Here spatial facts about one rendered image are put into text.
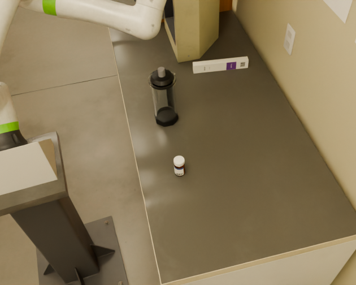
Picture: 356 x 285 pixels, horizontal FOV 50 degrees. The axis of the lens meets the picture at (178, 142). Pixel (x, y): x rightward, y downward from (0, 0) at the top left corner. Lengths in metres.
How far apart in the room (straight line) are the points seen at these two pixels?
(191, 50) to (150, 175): 0.70
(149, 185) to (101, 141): 1.48
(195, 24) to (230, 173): 0.72
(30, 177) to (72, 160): 1.33
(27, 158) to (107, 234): 1.11
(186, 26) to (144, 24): 0.46
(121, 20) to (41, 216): 0.87
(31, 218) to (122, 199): 0.93
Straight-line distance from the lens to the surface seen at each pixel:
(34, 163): 1.45
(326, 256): 1.49
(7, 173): 1.48
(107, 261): 2.34
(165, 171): 1.45
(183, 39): 1.83
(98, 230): 2.44
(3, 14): 1.33
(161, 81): 1.44
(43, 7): 1.46
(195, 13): 1.77
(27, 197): 1.53
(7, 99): 1.49
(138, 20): 1.38
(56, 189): 1.51
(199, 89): 1.75
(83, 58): 3.65
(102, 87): 3.28
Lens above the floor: 2.12
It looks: 50 degrees down
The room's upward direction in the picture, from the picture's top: 5 degrees counter-clockwise
